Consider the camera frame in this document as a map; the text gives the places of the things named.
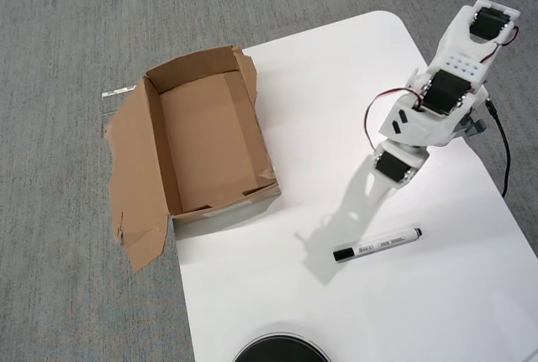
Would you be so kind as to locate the white fixed gripper finger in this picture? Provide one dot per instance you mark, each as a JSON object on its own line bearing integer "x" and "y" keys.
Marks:
{"x": 371, "y": 177}

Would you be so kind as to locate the white moving gripper finger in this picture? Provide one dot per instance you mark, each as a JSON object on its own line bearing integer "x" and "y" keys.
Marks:
{"x": 384, "y": 187}

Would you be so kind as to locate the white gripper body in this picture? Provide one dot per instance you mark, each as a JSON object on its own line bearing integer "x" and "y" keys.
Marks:
{"x": 388, "y": 165}

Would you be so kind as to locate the white marker pen black cap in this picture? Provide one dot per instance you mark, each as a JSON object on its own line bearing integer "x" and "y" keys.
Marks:
{"x": 378, "y": 244}

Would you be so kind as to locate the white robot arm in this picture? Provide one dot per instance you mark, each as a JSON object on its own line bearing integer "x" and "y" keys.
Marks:
{"x": 456, "y": 43}

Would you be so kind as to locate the open brown cardboard box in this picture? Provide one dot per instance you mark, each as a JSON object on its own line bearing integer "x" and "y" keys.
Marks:
{"x": 202, "y": 135}

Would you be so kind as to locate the grey table clamp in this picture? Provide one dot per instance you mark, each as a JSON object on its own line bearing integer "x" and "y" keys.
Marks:
{"x": 475, "y": 129}

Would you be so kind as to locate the black round object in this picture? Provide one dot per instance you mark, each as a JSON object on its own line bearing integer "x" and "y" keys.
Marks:
{"x": 281, "y": 349}

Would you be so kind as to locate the white tape strip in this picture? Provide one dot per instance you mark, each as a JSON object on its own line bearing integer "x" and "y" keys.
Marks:
{"x": 119, "y": 91}

